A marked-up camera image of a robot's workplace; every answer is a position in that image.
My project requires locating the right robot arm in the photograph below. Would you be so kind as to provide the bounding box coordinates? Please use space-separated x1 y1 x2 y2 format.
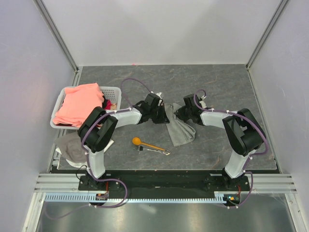
175 94 265 190

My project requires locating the right aluminium frame post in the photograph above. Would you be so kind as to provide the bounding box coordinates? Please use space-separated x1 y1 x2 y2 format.
245 0 290 71

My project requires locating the orange plastic spoon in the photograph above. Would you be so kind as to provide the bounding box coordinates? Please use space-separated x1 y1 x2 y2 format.
132 137 165 151

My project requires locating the grey cloth napkin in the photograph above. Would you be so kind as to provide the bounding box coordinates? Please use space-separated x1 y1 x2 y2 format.
166 103 196 147

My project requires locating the left aluminium frame post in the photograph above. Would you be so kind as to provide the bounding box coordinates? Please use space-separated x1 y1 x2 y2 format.
33 0 79 73

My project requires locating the white plastic basket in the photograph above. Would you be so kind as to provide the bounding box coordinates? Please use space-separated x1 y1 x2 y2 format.
50 86 122 130

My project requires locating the grey and white cloth pile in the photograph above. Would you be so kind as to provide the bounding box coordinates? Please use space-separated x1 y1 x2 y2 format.
54 134 114 170

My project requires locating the blue-grey cable duct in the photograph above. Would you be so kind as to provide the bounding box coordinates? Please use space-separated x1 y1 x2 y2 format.
44 192 237 203

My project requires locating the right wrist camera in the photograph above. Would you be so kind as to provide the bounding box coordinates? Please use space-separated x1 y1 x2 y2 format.
199 96 207 109

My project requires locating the beige patterned cloth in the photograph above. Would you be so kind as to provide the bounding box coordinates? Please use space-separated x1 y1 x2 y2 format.
111 103 117 110

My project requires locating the salmon pink folded cloth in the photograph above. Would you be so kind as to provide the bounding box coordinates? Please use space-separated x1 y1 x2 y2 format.
52 83 104 128

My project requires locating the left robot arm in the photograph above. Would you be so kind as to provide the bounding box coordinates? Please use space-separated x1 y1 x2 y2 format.
78 92 169 190

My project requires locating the dark red cloth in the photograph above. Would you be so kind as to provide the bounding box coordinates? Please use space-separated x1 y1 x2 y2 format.
102 99 112 110

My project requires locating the clear-handled metal fork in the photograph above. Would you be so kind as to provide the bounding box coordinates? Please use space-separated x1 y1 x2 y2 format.
133 145 170 156

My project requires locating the aluminium frame post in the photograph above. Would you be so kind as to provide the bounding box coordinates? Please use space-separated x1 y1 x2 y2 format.
33 0 79 73
245 0 290 71

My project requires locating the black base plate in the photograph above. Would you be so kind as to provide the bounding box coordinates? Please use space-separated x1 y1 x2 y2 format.
79 170 250 192

